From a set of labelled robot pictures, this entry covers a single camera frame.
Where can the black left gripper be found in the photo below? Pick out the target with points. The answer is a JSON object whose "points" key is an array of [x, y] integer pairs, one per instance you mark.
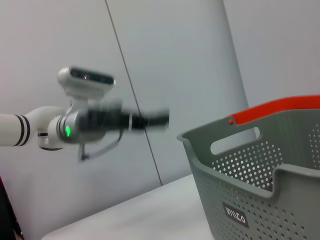
{"points": [[110, 117]]}

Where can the dark maroon background object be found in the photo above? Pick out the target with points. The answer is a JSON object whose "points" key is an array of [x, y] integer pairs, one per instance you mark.
{"points": [[8, 215]]}

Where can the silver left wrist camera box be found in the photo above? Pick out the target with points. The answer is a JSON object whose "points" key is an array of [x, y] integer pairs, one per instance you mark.
{"points": [[85, 80]]}

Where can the grey perforated storage basket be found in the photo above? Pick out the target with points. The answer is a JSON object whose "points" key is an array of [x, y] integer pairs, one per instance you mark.
{"points": [[250, 200]]}

